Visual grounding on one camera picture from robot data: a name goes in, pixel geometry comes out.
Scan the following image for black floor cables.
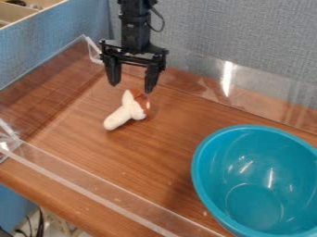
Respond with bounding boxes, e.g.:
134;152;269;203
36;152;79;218
0;206;47;237

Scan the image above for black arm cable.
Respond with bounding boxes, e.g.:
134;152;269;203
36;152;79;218
147;6;166;33

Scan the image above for white plush mushroom red cap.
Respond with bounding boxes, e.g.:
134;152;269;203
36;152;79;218
103;89;151;131

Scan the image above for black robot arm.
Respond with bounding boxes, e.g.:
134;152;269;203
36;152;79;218
99;0;169;94

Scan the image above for clear acrylic barrier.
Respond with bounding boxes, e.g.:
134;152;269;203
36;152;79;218
0;119;225;237
0;34;91;91
84;32;317;134

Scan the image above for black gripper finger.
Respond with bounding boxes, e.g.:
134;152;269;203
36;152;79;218
145;62;165;94
103;56;122;86

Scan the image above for clear acrylic front barrier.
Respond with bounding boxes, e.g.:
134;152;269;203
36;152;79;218
0;119;225;237

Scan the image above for blue plastic bowl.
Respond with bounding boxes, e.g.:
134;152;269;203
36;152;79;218
191;125;317;237

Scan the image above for clear acrylic left barrier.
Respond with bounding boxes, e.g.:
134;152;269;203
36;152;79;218
0;34;91;91

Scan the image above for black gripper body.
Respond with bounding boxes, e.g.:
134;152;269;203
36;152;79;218
99;39;169;70

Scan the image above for clear acrylic back barrier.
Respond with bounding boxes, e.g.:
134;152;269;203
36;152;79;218
84;32;317;134

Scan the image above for wooden shelf box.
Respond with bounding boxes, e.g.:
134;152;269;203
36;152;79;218
0;0;70;31

